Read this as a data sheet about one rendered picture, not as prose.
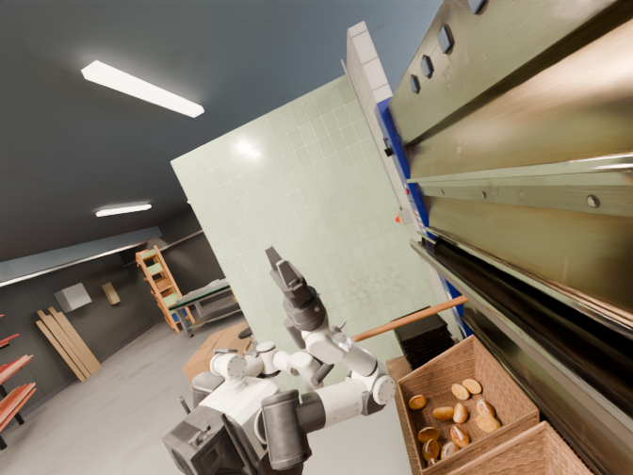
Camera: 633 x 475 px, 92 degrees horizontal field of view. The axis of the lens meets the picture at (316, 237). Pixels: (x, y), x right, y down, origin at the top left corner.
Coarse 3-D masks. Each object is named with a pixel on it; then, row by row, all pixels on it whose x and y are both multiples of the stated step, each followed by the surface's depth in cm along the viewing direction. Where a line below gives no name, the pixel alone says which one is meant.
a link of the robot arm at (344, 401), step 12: (336, 384) 84; (348, 384) 84; (360, 384) 84; (372, 384) 83; (384, 384) 83; (324, 396) 78; (336, 396) 79; (348, 396) 80; (360, 396) 82; (372, 396) 82; (384, 396) 83; (336, 408) 77; (348, 408) 79; (360, 408) 81; (372, 408) 82; (336, 420) 77
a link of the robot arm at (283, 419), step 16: (304, 400) 76; (320, 400) 77; (272, 416) 72; (288, 416) 71; (304, 416) 73; (320, 416) 75; (272, 432) 70; (288, 432) 70; (304, 432) 72; (272, 448) 70; (288, 448) 68; (304, 448) 70
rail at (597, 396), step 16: (432, 256) 117; (448, 272) 98; (464, 288) 86; (496, 304) 69; (512, 320) 61; (528, 336) 56; (544, 352) 51; (560, 352) 49; (560, 368) 48; (576, 368) 45; (576, 384) 44; (592, 384) 42; (608, 400) 39; (624, 400) 38; (624, 416) 37
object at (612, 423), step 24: (432, 264) 117; (456, 264) 109; (480, 264) 104; (456, 288) 94; (480, 288) 84; (504, 288) 81; (528, 288) 78; (528, 312) 67; (552, 312) 65; (576, 312) 63; (552, 336) 57; (576, 336) 56; (600, 336) 54; (624, 336) 53; (576, 360) 50; (600, 360) 49; (624, 360) 48; (624, 384) 43; (600, 408) 40; (624, 432) 37
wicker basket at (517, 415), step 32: (448, 352) 161; (480, 352) 151; (416, 384) 166; (448, 384) 164; (480, 384) 156; (512, 384) 121; (416, 416) 158; (512, 416) 125; (416, 448) 124; (480, 448) 110
